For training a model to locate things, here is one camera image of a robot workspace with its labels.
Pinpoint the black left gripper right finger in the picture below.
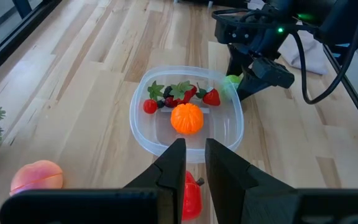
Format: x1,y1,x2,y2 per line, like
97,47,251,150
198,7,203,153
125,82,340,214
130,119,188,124
204,138,358,224

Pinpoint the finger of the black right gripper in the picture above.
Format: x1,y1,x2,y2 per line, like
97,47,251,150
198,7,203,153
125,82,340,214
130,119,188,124
237,57,295,101
227,45,254,77

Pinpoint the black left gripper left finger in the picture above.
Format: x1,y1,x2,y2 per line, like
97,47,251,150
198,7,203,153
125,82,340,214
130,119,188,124
0,138,187,224

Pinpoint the green toy cabbage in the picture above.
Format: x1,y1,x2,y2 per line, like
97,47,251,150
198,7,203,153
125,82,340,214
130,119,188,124
222,74,244,100

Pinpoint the red toy strawberry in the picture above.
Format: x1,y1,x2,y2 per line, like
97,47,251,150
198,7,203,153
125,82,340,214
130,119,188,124
170,80,198,105
196,82,221,107

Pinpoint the clear plastic tupperware container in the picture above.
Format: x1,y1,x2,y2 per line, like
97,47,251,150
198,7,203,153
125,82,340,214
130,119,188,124
129,65,245,164

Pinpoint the orange toy tangerine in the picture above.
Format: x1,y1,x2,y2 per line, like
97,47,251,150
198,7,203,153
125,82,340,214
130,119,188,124
170,103,204,135

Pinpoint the dark toy blackberry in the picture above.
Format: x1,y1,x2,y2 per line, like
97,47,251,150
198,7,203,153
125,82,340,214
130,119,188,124
162,85,173,100

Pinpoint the dark red toy raspberry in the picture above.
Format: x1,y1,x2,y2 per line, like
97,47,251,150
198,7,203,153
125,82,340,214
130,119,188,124
163,96,180,109

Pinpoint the small red toy tomato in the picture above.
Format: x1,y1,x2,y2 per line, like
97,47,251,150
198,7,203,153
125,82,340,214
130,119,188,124
143,80,166,115

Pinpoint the large toy peach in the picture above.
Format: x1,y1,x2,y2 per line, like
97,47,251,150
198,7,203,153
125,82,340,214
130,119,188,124
9,159,64,197

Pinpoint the pink folded cloth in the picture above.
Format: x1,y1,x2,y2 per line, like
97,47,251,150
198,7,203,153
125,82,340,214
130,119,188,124
278,21,331,76

